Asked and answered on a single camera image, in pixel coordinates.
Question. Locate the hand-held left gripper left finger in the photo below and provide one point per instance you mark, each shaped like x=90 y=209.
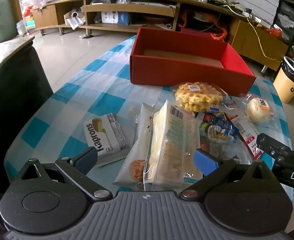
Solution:
x=85 y=160

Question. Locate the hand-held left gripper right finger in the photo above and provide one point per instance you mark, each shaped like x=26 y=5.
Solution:
x=204 y=163

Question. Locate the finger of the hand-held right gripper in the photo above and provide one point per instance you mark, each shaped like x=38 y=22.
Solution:
x=272 y=145

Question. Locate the red and white packet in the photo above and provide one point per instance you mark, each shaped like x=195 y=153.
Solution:
x=247 y=137

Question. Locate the grey cake packet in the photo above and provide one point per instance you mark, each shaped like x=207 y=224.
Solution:
x=106 y=135

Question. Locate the blue snack packet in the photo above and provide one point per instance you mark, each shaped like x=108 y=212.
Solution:
x=219 y=130

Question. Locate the steamed bun packet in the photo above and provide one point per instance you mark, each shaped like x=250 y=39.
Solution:
x=257 y=110

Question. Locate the clear cracker sandwich packet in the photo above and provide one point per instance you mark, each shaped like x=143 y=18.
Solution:
x=174 y=140

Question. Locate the white bread packet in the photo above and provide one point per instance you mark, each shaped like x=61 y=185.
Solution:
x=139 y=140

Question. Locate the clear waffle packet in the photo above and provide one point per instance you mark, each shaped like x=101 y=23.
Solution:
x=197 y=97

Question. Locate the red cardboard box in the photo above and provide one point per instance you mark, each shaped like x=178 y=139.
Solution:
x=187 y=72

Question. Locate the cream trash bin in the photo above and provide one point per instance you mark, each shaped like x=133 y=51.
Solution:
x=285 y=85

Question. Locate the blue checked tablecloth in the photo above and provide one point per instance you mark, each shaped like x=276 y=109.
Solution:
x=74 y=100

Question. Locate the dark furniture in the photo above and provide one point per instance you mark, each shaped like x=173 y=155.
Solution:
x=14 y=92

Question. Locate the red plastic bag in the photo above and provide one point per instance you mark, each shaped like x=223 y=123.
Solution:
x=274 y=33

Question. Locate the orange bag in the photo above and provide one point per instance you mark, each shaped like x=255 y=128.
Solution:
x=218 y=33

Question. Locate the open cardboard box with papers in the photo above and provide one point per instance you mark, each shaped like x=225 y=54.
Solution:
x=74 y=20

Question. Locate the white and blue box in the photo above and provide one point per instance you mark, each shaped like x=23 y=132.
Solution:
x=115 y=18

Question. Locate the wooden television stand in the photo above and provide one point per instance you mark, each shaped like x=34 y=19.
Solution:
x=127 y=8

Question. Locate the white storage rack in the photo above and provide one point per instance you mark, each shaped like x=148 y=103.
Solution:
x=29 y=10

